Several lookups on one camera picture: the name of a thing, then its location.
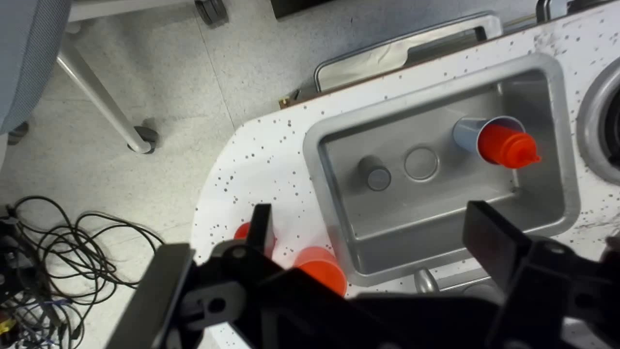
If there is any black floor cable tangle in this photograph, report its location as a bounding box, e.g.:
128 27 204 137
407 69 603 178
0 193 167 349

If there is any silver oven door handle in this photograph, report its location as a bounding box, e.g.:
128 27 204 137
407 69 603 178
312 9 504 95

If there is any gray office chair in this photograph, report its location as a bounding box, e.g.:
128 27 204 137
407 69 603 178
0 0 231 157

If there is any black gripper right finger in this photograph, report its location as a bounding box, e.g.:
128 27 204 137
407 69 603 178
463 197 578 306

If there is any silver sink basin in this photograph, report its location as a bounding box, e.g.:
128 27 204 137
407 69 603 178
301 52 582 286

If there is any small gray cylinder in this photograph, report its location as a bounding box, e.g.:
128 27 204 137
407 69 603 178
357 153 394 193

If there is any round sink drain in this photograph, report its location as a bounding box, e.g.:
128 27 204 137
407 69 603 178
401 143 444 184

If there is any black coil stove burner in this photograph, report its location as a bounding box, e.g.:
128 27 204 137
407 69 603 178
578 60 620 186

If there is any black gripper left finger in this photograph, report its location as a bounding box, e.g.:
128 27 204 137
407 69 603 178
221 201 277 267

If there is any orange toy cup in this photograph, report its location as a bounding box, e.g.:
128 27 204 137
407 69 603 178
293 244 349 298

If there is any small red-orange toy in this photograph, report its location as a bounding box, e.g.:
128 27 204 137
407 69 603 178
233 221 256 244

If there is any blue-gray cup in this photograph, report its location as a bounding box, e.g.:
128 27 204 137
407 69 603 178
452 114 529 162

